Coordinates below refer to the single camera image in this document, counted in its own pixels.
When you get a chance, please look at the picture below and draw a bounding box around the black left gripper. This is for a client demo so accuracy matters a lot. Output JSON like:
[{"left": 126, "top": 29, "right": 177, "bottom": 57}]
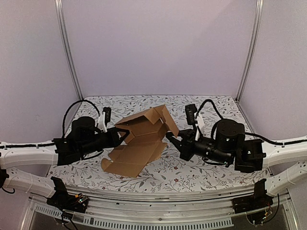
[{"left": 79, "top": 126, "right": 129, "bottom": 156}]

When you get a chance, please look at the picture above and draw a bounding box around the brown cardboard box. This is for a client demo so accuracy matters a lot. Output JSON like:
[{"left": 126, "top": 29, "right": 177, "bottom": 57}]
[{"left": 101, "top": 104, "right": 179, "bottom": 178}]

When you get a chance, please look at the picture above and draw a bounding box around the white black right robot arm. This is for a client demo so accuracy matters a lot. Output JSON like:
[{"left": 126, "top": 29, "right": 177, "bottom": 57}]
[{"left": 166, "top": 119, "right": 307, "bottom": 209}]

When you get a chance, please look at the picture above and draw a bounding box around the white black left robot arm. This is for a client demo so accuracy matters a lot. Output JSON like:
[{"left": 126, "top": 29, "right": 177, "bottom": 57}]
[{"left": 0, "top": 116, "right": 130, "bottom": 208}]

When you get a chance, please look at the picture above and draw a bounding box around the floral patterned table mat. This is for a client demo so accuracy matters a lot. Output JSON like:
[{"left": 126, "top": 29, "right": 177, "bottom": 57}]
[{"left": 47, "top": 95, "right": 271, "bottom": 194}]

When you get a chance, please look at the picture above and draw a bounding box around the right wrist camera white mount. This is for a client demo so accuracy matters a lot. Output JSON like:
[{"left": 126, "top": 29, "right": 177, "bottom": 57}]
[{"left": 185, "top": 104, "right": 204, "bottom": 141}]

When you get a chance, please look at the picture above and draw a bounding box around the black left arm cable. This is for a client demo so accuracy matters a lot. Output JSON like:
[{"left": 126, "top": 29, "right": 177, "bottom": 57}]
[{"left": 61, "top": 100, "right": 100, "bottom": 138}]

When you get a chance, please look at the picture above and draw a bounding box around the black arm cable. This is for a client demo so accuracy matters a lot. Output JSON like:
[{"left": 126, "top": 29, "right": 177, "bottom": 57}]
[
  {"left": 196, "top": 99, "right": 283, "bottom": 146},
  {"left": 61, "top": 100, "right": 100, "bottom": 138}
]

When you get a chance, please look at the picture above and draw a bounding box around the aluminium front rail frame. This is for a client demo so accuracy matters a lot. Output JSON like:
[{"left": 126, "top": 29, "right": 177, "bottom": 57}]
[{"left": 20, "top": 185, "right": 302, "bottom": 230}]

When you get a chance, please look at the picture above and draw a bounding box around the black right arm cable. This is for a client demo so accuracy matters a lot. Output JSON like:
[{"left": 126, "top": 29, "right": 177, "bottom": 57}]
[{"left": 196, "top": 99, "right": 283, "bottom": 146}]

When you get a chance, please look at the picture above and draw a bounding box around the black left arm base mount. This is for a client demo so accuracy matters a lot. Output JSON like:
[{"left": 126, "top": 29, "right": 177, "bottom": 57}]
[{"left": 47, "top": 176, "right": 89, "bottom": 213}]

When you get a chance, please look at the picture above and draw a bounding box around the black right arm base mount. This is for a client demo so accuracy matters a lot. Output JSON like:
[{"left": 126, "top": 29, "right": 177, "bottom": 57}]
[{"left": 232, "top": 179, "right": 273, "bottom": 214}]

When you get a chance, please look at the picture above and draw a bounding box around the left aluminium corner post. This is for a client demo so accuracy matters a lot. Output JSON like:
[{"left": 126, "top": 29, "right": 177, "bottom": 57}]
[{"left": 54, "top": 0, "right": 84, "bottom": 100}]

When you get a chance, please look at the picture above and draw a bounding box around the aluminium corner post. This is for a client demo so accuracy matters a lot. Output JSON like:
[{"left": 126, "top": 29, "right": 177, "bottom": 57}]
[
  {"left": 54, "top": 0, "right": 84, "bottom": 100},
  {"left": 235, "top": 0, "right": 264, "bottom": 104}
]

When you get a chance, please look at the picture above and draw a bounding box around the right aluminium corner post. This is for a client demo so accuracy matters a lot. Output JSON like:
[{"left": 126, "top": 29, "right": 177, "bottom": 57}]
[{"left": 235, "top": 0, "right": 264, "bottom": 104}]

